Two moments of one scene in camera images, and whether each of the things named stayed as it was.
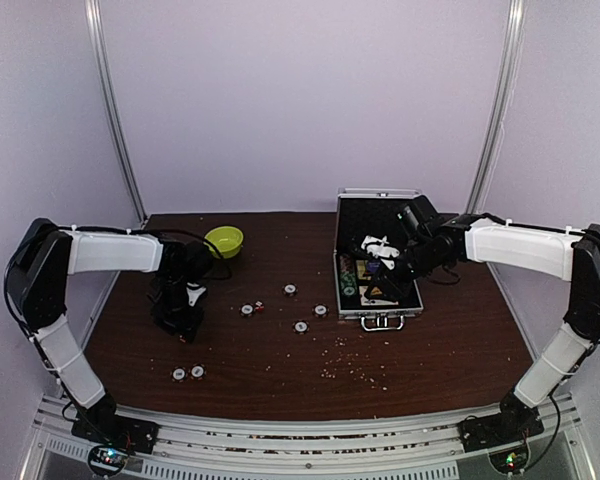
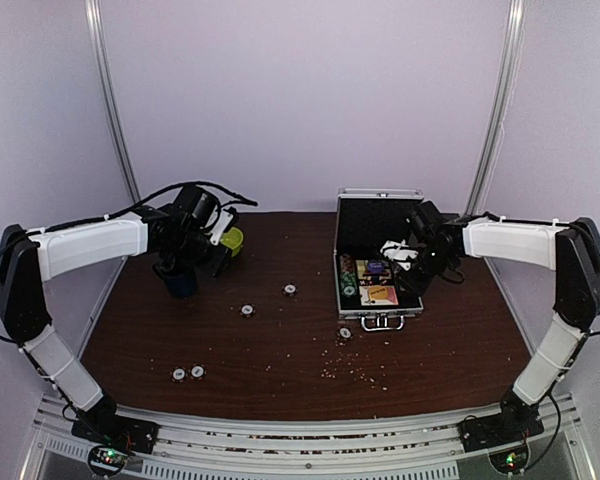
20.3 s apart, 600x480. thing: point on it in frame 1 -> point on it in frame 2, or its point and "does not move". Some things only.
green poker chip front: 349,291 does not move
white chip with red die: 246,309 does not move
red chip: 178,374 does not move
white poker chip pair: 197,371 does not move
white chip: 320,310 -> 345,333
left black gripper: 186,326 -> 216,264
